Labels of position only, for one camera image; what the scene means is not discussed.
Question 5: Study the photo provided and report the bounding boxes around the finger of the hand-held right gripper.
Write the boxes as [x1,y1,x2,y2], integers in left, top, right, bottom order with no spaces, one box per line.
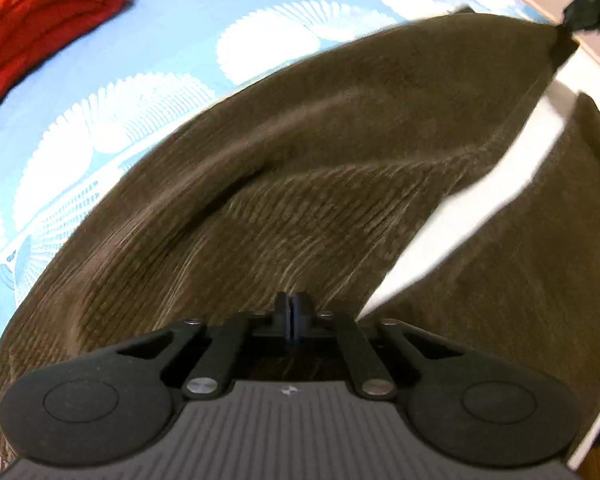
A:
[560,0,600,33]

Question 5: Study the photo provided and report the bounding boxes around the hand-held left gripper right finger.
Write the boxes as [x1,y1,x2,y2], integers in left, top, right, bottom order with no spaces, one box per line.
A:
[291,292,462,402]

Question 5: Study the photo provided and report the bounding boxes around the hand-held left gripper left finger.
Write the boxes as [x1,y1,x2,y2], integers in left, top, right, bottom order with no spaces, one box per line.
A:
[116,292,292,402]

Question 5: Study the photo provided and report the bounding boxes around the brown corduroy pants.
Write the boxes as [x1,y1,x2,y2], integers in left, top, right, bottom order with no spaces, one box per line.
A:
[0,11,600,463]

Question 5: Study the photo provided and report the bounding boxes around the blue and white patterned bedsheet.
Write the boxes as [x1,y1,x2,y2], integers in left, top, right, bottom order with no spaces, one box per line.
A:
[0,0,600,386]

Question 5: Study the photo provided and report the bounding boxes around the red folded blanket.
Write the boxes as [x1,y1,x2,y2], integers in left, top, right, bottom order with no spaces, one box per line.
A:
[0,0,133,122]

